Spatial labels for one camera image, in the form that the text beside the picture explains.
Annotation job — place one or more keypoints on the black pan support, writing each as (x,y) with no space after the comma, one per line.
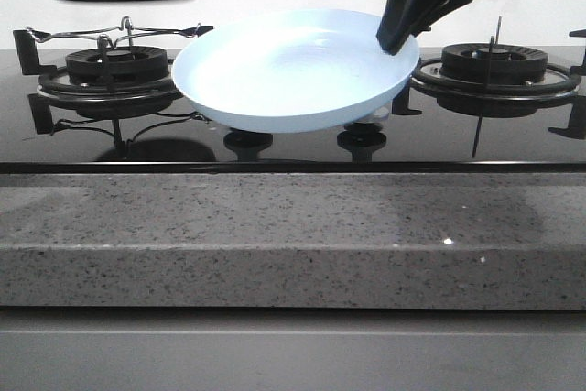
(112,100)
(560,86)

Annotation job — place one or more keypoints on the right silver stove knob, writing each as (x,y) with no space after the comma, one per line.
(369,123)

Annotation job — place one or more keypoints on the light blue plate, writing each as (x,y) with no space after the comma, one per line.
(294,71)

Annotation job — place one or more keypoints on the grey cabinet front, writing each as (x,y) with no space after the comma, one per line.
(255,349)

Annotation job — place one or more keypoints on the black gas burner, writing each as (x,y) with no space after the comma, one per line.
(126,65)
(508,64)

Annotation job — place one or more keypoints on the left black gas burner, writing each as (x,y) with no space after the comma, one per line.
(126,65)

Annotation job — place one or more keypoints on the left black pan support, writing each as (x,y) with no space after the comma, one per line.
(112,100)

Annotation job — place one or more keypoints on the black glass cooktop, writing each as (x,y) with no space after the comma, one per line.
(423,133)

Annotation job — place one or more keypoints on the right black gas burner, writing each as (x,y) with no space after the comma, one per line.
(508,64)

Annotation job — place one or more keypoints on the right black pan support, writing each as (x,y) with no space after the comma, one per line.
(560,86)

